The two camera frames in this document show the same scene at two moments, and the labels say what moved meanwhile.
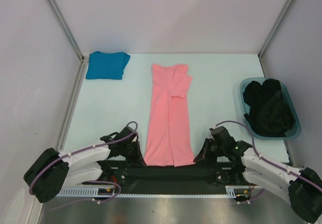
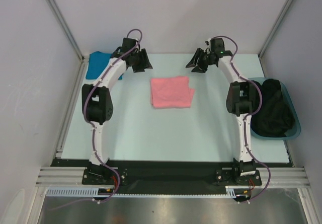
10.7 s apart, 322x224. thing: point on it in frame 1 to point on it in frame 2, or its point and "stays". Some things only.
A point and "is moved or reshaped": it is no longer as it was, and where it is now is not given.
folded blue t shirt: (106, 66) stays
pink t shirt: (169, 141) is moved or reshaped
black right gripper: (210, 148) to (202, 60)
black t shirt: (270, 115) stays
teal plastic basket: (295, 132) stays
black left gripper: (137, 159) to (145, 63)
